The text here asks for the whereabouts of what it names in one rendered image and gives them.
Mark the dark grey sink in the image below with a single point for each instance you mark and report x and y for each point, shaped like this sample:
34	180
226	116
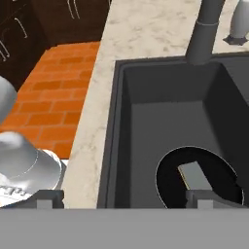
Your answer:
168	120

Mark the dark brown cupboard run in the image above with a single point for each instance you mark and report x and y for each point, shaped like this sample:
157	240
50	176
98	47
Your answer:
39	22

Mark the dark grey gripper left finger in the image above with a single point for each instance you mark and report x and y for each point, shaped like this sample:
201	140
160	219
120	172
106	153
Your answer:
50	196

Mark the grey sponge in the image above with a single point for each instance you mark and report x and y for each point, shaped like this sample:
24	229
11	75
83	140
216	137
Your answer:
195	176

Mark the dark grey tap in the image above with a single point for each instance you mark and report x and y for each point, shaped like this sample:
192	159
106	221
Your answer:
205	32

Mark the black round pan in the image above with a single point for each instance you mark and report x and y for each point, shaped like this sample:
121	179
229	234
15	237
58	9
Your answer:
168	184

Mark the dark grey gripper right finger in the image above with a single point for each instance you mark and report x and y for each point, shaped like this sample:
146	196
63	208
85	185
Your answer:
198	196

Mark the grey soap dispenser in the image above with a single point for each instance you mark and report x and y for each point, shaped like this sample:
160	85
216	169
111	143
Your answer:
240	19

